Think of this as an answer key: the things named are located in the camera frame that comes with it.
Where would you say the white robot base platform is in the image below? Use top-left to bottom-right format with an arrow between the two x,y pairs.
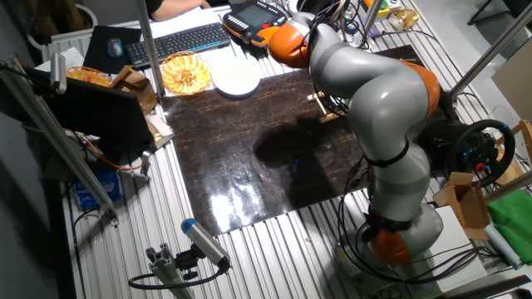
415,205 -> 487,292

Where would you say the person's bare forearm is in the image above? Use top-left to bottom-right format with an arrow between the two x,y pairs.
150,0 -> 211,22

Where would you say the wooden dish rack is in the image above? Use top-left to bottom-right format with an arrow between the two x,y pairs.
306,91 -> 350,125

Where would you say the small amber glass dish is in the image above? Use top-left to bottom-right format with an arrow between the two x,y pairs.
388,7 -> 421,31

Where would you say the dark marble pattern mat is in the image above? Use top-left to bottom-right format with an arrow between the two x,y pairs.
160,44 -> 425,238

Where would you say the white round plate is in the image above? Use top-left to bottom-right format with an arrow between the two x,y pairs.
210,56 -> 263,100

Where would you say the white yellow packet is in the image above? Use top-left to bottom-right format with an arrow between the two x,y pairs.
145,114 -> 175,150

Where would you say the amber glass ribbed bowl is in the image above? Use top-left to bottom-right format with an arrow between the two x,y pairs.
160,51 -> 213,97

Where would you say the black orange teach pendant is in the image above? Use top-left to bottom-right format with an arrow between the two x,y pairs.
221,0 -> 289,47

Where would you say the black computer keyboard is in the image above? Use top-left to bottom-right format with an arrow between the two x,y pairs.
125,22 -> 232,71

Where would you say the black filament spool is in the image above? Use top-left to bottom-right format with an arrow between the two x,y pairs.
297,0 -> 338,17

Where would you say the black laptop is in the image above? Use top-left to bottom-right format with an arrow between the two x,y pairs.
24,68 -> 155,153

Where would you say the blue tissue pack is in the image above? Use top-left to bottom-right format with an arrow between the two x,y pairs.
74,169 -> 123,211

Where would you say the grey blue computer mouse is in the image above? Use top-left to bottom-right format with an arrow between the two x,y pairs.
106,37 -> 125,59

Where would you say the yellow green button box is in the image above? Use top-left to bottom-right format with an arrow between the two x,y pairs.
363,0 -> 392,18

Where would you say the orange wicker basket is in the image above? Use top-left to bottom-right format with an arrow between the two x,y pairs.
65,66 -> 113,88

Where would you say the black mouse pad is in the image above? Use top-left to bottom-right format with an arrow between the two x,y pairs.
82,25 -> 143,76

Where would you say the brown cardboard box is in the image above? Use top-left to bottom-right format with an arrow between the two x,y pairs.
432,172 -> 491,241

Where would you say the white paper sheet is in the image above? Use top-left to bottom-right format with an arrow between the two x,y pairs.
35,46 -> 86,72

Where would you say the white round chair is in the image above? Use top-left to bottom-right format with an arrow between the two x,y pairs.
27,3 -> 99,63

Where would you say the black racing steering wheel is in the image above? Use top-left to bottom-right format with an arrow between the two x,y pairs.
415,91 -> 516,189

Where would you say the white paper roll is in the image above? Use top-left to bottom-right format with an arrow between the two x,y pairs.
484,223 -> 523,270

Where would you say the beige board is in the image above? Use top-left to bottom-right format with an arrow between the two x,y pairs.
490,47 -> 532,124

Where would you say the green cloth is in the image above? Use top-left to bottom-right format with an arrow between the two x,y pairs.
486,189 -> 532,266

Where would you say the wooden chair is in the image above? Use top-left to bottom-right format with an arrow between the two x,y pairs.
496,119 -> 532,186

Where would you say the black office chair base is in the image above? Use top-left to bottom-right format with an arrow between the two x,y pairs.
467,0 -> 532,26

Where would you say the silver camera with blue cap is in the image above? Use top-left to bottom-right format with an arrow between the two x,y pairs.
180,218 -> 232,269

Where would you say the aluminium frame post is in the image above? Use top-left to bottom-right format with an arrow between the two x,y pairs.
136,0 -> 166,99

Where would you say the grey aluminium profile bracket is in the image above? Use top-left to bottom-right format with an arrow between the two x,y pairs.
145,243 -> 196,299

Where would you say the orange cable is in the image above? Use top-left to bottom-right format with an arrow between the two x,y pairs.
62,128 -> 145,172

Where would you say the black camera cable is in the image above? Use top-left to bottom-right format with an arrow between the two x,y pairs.
127,265 -> 228,291

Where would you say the silver vertical post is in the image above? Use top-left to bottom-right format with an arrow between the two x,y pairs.
360,0 -> 384,38

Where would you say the slanted aluminium frame beam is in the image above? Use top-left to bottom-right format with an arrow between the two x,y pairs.
0,57 -> 120,225

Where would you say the silver camera on beam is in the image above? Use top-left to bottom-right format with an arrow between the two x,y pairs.
49,51 -> 68,95

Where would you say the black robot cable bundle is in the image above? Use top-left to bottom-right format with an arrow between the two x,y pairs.
336,157 -> 506,287

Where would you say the slanted silver frame pole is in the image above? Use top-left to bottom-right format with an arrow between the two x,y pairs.
448,2 -> 532,100

